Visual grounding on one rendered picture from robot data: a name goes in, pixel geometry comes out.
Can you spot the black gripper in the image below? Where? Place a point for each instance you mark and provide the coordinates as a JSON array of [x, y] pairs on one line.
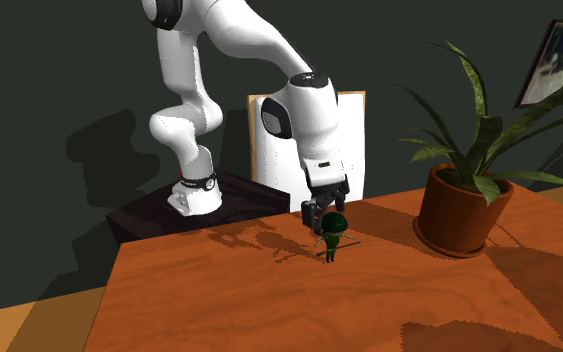
[[330, 190]]

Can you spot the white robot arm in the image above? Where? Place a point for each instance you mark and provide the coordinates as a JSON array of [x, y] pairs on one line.
[[310, 124]]

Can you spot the green soldier figure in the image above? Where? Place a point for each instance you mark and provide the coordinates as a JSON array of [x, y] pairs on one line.
[[332, 236]]

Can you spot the dark robot stand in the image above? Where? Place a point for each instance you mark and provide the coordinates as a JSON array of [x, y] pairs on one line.
[[242, 202]]

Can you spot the wooden table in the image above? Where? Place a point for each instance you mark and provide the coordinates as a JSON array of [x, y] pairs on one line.
[[261, 302]]

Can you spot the potted plant in terracotta pot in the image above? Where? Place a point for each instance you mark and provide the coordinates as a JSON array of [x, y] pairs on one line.
[[461, 209]]

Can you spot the white chair with wooden frame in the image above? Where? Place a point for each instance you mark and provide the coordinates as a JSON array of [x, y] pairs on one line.
[[276, 161]]

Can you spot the framed wall picture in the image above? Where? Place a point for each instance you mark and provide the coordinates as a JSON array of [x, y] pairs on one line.
[[561, 63]]

